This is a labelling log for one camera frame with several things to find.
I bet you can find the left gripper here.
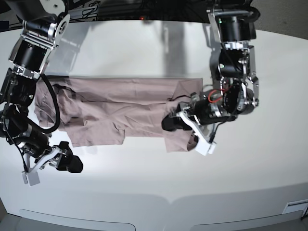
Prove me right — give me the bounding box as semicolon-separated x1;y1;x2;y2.
161;92;237;131

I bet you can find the black power strip red light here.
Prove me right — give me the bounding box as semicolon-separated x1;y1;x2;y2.
139;15;151;21

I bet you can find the pink T-shirt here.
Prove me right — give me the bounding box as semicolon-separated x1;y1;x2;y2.
48;76;203;152

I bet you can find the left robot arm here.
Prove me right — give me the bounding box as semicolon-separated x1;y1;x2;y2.
162;0;260;131

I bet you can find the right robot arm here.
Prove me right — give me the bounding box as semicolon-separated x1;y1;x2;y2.
0;0;83;174

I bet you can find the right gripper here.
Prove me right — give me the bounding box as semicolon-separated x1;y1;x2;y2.
21;141;83;173

